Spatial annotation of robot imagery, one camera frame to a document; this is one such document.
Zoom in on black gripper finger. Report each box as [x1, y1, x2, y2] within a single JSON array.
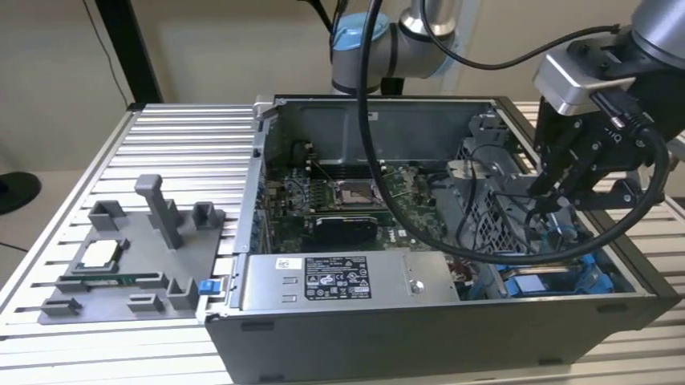
[[558, 160, 603, 200], [529, 158, 569, 197]]

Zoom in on thick black disk wire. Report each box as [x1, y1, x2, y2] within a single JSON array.
[[491, 190, 574, 213]]

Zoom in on grey metal disk bay cage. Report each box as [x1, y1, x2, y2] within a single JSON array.
[[432, 114, 595, 257]]

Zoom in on green Dell motherboard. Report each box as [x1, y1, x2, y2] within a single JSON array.
[[261, 160, 444, 256]]

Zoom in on CPU socket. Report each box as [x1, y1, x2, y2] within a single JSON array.
[[334, 180, 379, 205]]

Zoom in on black graphics card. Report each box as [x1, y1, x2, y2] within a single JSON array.
[[315, 215, 379, 245]]

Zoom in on silver power supply unit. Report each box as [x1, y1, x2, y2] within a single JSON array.
[[235, 251, 460, 314]]

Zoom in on black open PC case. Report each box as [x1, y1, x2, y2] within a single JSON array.
[[205, 94, 683, 385]]

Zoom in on grey parts rack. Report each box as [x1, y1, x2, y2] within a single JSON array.
[[36, 174, 229, 326]]

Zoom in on green RAM stick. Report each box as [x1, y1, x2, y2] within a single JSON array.
[[59, 273, 161, 282]]

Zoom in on silver CPU chip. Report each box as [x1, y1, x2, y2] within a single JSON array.
[[76, 241, 123, 270]]

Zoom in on black round stand base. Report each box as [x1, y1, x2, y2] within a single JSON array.
[[0, 171, 42, 215]]

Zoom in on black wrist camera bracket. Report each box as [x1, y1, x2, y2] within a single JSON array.
[[574, 176, 665, 212]]

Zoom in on shiny silver bracket plate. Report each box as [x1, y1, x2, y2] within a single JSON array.
[[446, 159, 507, 189]]

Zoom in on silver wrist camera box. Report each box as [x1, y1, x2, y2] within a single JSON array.
[[533, 51, 638, 116]]

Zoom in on thin black looped wire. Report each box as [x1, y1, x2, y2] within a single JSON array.
[[455, 144, 531, 257]]

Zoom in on metal socket cover frame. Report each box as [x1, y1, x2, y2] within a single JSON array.
[[382, 167, 423, 200]]

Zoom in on multicoloured power wire bundle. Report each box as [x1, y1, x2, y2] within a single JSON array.
[[446, 260, 472, 288]]

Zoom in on short black arm cable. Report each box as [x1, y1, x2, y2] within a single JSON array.
[[438, 23, 622, 70]]

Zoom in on long thick black camera cable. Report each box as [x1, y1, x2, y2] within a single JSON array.
[[355, 0, 670, 265]]

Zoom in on thin wire locking lever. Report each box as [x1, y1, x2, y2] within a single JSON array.
[[314, 161, 344, 189]]

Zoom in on black upright post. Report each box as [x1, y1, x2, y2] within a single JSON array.
[[79, 0, 164, 106]]

